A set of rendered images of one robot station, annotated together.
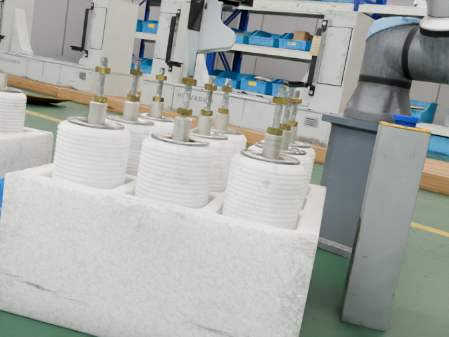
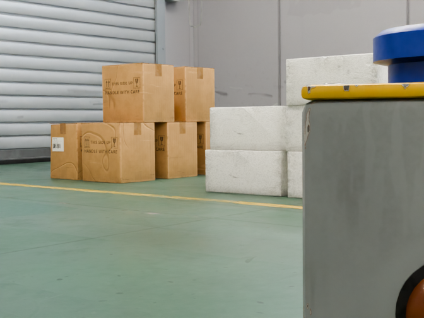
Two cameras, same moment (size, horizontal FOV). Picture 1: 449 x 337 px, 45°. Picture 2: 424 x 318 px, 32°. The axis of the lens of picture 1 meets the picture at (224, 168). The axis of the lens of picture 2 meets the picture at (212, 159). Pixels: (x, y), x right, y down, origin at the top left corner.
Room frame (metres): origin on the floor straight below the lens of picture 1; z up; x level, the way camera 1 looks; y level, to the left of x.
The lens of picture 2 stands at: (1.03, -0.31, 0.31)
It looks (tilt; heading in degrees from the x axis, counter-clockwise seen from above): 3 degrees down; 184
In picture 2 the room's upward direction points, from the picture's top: 1 degrees counter-clockwise
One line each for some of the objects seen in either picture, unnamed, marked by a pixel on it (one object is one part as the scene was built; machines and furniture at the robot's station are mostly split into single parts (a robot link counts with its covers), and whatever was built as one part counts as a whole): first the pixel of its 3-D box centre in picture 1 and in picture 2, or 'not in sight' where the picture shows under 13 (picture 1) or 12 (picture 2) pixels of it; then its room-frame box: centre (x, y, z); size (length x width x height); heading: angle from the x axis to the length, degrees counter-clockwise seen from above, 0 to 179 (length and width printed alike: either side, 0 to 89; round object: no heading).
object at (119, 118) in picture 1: (129, 120); not in sight; (0.83, 0.16, 0.25); 0.08 x 0.08 x 0.01
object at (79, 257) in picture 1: (186, 237); not in sight; (0.80, 0.04, 0.09); 0.39 x 0.39 x 0.18; 79
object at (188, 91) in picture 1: (186, 97); not in sight; (0.69, 0.06, 0.31); 0.01 x 0.01 x 0.08
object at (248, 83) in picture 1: (263, 85); not in sight; (6.56, -0.30, 0.36); 0.50 x 0.38 x 0.21; 144
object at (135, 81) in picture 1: (134, 85); not in sight; (0.83, 0.16, 0.31); 0.01 x 0.01 x 0.08
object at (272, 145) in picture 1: (271, 147); not in sight; (0.67, -0.05, 0.26); 0.02 x 0.02 x 0.03
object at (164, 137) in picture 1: (180, 140); not in sight; (0.69, 0.06, 0.25); 0.08 x 0.08 x 0.01
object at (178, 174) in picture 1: (170, 208); not in sight; (0.69, 0.06, 0.16); 0.10 x 0.10 x 0.18
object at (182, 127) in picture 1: (182, 130); not in sight; (0.69, 0.06, 0.26); 0.02 x 0.02 x 0.03
